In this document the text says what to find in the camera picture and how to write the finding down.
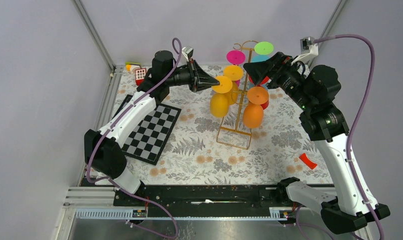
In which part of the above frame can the green plastic wine glass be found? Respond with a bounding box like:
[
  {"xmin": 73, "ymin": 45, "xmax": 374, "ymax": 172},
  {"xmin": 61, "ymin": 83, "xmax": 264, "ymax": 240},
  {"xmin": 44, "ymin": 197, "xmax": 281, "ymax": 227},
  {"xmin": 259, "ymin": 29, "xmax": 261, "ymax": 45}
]
[{"xmin": 254, "ymin": 41, "xmax": 274, "ymax": 55}]

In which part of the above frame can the blue plastic wine glass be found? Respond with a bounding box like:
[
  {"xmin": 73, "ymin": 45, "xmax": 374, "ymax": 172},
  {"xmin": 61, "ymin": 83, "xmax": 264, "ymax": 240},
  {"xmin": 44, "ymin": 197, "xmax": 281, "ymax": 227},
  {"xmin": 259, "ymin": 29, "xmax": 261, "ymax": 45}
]
[{"xmin": 251, "ymin": 55, "xmax": 270, "ymax": 89}]

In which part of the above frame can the magenta plastic wine glass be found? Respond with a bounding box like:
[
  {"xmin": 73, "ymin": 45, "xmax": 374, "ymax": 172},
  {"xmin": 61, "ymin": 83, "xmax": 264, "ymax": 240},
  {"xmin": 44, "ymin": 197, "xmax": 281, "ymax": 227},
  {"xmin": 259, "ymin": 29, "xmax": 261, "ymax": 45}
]
[{"xmin": 226, "ymin": 50, "xmax": 246, "ymax": 68}]

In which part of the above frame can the gold wire glass rack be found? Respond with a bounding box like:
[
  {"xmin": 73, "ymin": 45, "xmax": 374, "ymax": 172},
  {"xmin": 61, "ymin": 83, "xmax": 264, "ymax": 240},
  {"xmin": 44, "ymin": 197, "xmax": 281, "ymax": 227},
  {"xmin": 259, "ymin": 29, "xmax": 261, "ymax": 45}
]
[{"xmin": 216, "ymin": 40, "xmax": 259, "ymax": 150}]

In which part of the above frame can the orange plastic wine glass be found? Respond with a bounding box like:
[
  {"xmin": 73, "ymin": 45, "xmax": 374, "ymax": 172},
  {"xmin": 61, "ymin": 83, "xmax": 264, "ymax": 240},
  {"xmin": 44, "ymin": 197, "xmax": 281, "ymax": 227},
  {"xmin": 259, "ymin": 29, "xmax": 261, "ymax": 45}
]
[{"xmin": 242, "ymin": 86, "xmax": 269, "ymax": 129}]

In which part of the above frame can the floral table mat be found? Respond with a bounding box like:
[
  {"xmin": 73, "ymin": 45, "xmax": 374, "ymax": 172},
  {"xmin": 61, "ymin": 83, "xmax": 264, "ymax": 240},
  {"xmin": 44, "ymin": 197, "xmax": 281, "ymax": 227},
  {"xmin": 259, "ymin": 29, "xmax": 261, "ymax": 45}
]
[{"xmin": 94, "ymin": 64, "xmax": 335, "ymax": 186}]

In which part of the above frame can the black white checkerboard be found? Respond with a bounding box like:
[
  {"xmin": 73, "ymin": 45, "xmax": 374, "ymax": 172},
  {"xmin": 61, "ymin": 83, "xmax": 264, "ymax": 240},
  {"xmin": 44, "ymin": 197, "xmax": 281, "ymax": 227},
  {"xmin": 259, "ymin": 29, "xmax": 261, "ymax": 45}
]
[{"xmin": 122, "ymin": 103, "xmax": 182, "ymax": 166}]

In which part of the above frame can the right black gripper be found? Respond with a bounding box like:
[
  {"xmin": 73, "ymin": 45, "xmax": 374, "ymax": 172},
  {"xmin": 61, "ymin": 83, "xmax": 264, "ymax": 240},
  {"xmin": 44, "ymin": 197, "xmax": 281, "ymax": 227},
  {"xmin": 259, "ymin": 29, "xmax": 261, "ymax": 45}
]
[{"xmin": 243, "ymin": 51, "xmax": 314, "ymax": 111}]

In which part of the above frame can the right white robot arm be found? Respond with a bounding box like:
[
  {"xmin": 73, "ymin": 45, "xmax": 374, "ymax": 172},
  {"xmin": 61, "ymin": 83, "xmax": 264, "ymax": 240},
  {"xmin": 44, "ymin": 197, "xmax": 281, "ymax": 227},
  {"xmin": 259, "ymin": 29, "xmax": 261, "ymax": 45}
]
[{"xmin": 243, "ymin": 52, "xmax": 391, "ymax": 235}]

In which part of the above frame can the amber plastic wine glass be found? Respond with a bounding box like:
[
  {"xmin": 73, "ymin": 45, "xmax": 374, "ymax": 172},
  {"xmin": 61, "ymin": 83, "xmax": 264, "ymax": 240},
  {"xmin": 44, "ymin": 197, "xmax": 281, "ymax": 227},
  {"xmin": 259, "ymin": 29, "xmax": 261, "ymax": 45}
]
[{"xmin": 223, "ymin": 65, "xmax": 244, "ymax": 105}]

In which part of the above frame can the red toy block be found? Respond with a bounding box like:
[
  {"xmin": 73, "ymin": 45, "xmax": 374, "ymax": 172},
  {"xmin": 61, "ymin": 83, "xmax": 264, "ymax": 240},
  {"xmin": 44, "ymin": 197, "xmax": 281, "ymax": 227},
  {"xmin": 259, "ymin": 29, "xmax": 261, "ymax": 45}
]
[{"xmin": 134, "ymin": 68, "xmax": 147, "ymax": 86}]

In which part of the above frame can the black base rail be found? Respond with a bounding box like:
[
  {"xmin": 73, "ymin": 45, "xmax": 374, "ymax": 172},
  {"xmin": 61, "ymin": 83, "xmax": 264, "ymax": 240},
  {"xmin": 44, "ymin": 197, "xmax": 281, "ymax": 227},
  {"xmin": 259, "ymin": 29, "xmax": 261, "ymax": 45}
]
[{"xmin": 113, "ymin": 185, "xmax": 299, "ymax": 218}]

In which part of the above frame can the small colourful toy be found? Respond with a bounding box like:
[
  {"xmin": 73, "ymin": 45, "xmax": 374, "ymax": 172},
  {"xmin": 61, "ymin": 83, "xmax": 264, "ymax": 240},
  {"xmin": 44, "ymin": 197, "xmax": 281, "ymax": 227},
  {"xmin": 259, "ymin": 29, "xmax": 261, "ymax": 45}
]
[{"xmin": 125, "ymin": 61, "xmax": 142, "ymax": 72}]

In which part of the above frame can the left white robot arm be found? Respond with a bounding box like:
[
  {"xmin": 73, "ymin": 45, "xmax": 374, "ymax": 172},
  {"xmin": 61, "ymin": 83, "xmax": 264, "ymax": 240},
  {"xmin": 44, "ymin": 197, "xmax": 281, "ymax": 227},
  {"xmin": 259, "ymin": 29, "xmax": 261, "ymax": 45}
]
[{"xmin": 83, "ymin": 48, "xmax": 220, "ymax": 206}]

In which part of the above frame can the red plastic wine glass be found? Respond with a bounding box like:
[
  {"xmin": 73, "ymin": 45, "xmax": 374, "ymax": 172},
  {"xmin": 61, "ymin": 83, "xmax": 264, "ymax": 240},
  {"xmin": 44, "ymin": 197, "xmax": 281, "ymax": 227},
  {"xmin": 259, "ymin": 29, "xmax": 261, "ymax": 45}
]
[{"xmin": 248, "ymin": 75, "xmax": 270, "ymax": 111}]

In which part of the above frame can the red curved piece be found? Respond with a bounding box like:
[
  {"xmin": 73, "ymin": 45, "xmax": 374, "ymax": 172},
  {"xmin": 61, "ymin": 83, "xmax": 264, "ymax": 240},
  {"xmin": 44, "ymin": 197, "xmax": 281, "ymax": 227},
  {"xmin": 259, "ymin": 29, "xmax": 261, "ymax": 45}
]
[{"xmin": 299, "ymin": 153, "xmax": 318, "ymax": 170}]

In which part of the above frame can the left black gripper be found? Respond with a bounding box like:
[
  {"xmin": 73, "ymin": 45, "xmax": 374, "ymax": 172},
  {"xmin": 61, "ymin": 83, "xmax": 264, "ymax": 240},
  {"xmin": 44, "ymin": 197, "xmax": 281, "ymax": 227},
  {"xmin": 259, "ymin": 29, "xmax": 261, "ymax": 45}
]
[{"xmin": 165, "ymin": 58, "xmax": 220, "ymax": 93}]

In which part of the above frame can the yellow plastic wine glass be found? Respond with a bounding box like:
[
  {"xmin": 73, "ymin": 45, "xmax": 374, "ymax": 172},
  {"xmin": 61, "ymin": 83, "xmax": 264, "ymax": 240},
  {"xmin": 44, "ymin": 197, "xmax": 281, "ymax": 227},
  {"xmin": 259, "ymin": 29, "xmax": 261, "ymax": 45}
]
[{"xmin": 210, "ymin": 76, "xmax": 233, "ymax": 118}]

